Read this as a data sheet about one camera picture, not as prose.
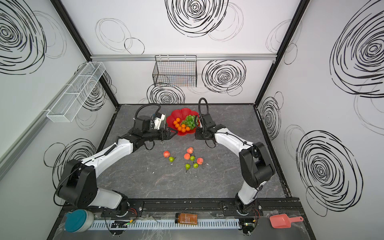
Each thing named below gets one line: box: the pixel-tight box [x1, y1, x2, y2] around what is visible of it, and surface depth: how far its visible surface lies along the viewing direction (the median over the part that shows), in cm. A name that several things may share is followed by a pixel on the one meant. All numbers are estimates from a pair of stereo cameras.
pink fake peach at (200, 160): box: [196, 157, 204, 165], surface depth 89 cm
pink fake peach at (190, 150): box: [186, 147, 194, 154], surface depth 93 cm
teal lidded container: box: [64, 209, 95, 233], surface depth 67 cm
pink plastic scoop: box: [269, 213, 304, 229], surface depth 71 cm
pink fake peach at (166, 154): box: [163, 150, 171, 158], surface depth 92 cm
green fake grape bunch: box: [181, 114, 196, 130], surface depth 107 cm
